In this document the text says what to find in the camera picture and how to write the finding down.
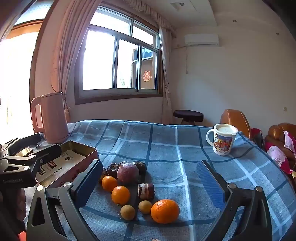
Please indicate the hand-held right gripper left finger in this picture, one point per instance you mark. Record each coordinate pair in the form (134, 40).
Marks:
(89, 183)

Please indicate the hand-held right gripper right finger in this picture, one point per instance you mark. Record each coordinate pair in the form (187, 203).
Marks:
(209, 183)

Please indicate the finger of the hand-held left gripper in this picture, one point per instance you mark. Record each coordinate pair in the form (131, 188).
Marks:
(27, 141)
(49, 153)

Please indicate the smooth orange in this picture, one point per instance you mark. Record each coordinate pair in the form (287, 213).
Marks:
(120, 195)
(109, 183)

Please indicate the rectangular metal tin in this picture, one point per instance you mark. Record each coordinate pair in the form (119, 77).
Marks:
(78, 148)

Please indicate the purple round radish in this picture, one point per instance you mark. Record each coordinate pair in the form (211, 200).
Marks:
(128, 173)

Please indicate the tan longan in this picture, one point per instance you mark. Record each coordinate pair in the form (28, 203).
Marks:
(145, 207)
(127, 212)

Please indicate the large dimpled orange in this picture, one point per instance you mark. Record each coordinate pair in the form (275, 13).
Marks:
(165, 211)

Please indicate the round sandwich cookie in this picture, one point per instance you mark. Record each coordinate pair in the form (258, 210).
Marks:
(146, 190)

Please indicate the printed paper liner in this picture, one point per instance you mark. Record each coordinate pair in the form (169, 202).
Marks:
(69, 160)

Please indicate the pink electric kettle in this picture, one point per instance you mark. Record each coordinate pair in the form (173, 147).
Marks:
(54, 118)

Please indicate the white cartoon print mug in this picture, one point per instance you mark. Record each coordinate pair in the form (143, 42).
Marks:
(223, 141)

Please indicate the blue plaid tablecloth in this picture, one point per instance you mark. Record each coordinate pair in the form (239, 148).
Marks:
(161, 143)

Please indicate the red cloth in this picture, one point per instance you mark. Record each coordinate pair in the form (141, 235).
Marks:
(255, 134)

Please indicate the dark round stool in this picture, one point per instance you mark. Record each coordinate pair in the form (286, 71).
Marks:
(188, 114)

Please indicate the pink floral pillow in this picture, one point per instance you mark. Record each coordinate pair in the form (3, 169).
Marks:
(290, 141)
(278, 157)

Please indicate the brown leather sofa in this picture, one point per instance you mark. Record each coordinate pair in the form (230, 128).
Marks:
(276, 132)

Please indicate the pink curtain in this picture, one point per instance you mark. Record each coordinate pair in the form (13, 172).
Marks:
(67, 46)
(165, 69)

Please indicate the sliding glass window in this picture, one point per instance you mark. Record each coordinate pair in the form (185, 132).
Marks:
(115, 60)

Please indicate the red paper window decoration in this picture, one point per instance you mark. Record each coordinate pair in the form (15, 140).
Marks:
(146, 76)

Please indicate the white air conditioner pipe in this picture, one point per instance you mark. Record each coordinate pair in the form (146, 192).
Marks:
(186, 60)

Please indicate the wooden balcony door frame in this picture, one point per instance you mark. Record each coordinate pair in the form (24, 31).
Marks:
(33, 69)

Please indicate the white wall air conditioner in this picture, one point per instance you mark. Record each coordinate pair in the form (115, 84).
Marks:
(201, 39)

